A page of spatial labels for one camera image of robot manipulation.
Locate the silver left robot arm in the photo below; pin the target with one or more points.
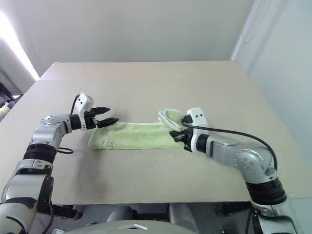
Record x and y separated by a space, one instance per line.
48 132

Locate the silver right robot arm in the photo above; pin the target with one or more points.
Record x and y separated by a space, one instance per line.
248 158

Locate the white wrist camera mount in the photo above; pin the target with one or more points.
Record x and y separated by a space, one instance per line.
198 114
83 101

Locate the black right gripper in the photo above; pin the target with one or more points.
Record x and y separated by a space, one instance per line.
188 140

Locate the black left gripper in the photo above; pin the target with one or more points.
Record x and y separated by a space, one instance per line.
90 120

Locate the grey robot torso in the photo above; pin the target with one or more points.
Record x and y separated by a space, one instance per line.
126 228

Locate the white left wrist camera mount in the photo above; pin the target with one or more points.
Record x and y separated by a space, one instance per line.
83 101

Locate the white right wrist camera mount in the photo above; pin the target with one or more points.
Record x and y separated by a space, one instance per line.
198 114

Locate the light green towel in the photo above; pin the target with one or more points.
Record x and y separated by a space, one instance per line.
136 136

